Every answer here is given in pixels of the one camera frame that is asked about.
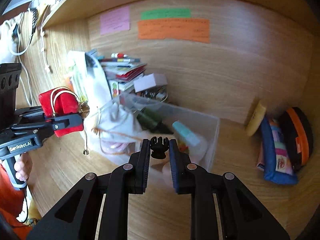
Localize red velvet pouch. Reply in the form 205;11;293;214
38;87;91;156

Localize white drawstring cloth pouch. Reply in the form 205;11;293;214
92;102;143;143

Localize dark green glass bottle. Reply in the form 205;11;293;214
137;107;173;134

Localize teal tube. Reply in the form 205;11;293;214
172;121;200;147

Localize black claw hair clip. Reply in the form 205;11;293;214
150;137;169;160

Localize person's left hand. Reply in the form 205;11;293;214
14;152;33;181

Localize white paper sheets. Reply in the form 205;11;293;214
67;50;112;114

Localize clear plastic storage bin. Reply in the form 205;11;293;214
85;93;220;171

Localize fruit sticker sheet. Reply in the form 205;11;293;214
109;80;119;98

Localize blue patterned pencil case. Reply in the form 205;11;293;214
260;116;298;185

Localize stack of books and cards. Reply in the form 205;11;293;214
99;57;147;94

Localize red white correction pen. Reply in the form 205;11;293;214
111;53;129;59

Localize small yellow lotion bottle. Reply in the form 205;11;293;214
246;101;266;137

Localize black orange round case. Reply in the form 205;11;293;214
278;107;313;173

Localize small white cardboard box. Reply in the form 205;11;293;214
133;73;168;93

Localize white bowl of trinkets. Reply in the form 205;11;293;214
136;86;168;102

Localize pink paper note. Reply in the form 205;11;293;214
100;7;130;35

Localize green paper note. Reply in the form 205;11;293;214
140;8;191;20

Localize orange paper note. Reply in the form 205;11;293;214
137;18;210;43

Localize white charging cable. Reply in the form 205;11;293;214
10;7;38;107

